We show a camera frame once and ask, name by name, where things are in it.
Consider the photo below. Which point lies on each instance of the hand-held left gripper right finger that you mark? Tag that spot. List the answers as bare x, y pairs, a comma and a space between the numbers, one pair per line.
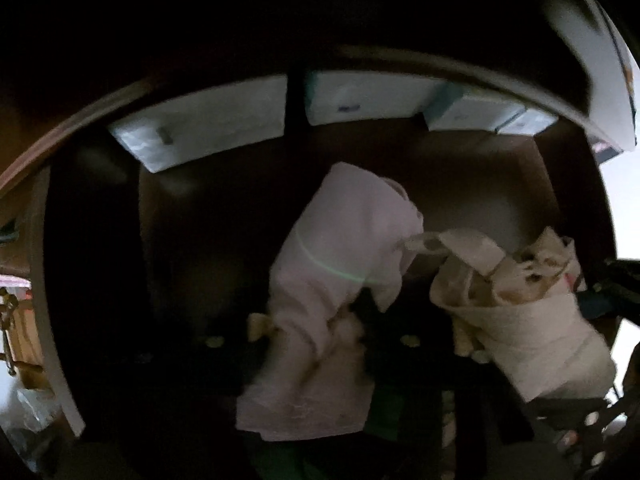
425, 370

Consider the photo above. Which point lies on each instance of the clear plastic bag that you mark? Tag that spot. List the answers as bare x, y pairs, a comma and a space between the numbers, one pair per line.
30, 410

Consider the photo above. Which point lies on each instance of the white box teal edge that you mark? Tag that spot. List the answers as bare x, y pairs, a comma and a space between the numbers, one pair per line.
470, 112

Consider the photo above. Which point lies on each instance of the white cardboard box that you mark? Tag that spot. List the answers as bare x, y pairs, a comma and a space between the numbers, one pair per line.
370, 97
530, 122
200, 125

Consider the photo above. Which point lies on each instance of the cream printed underwear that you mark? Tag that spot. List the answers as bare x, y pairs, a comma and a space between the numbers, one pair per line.
540, 335

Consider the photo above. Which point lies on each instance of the white underwear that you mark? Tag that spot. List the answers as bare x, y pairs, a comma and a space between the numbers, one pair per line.
340, 240

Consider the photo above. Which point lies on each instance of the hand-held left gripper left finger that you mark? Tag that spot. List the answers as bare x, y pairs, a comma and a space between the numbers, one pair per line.
200, 375

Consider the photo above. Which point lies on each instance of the green underwear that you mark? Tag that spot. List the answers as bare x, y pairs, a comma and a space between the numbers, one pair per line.
387, 410

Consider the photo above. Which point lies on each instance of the pink floral cloth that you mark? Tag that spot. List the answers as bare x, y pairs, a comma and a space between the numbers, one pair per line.
12, 280

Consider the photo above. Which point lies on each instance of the dark wooden drawer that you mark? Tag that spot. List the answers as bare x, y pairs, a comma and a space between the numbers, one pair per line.
475, 175

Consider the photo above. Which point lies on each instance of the white orange printed tablecloth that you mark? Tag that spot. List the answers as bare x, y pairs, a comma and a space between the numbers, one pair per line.
600, 85

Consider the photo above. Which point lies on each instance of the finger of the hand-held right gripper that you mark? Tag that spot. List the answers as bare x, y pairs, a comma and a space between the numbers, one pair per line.
585, 435
622, 275

